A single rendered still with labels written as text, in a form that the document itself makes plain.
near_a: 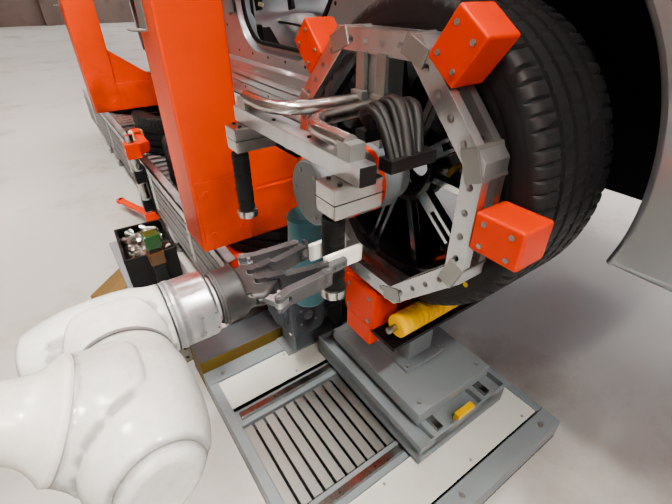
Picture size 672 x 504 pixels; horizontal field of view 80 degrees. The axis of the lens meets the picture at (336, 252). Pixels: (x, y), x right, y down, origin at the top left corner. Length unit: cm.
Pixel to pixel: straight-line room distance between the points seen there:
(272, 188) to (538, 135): 80
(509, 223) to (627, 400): 120
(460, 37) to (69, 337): 61
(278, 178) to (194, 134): 30
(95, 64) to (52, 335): 258
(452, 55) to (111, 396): 59
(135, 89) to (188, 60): 198
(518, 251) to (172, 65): 84
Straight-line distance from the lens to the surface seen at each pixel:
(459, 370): 130
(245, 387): 142
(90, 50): 300
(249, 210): 91
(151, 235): 111
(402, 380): 124
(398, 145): 59
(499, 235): 66
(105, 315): 50
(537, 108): 70
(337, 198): 56
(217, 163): 116
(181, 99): 109
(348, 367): 133
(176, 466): 36
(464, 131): 66
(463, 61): 65
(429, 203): 89
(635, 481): 157
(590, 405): 168
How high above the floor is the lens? 118
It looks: 33 degrees down
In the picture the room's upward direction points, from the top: straight up
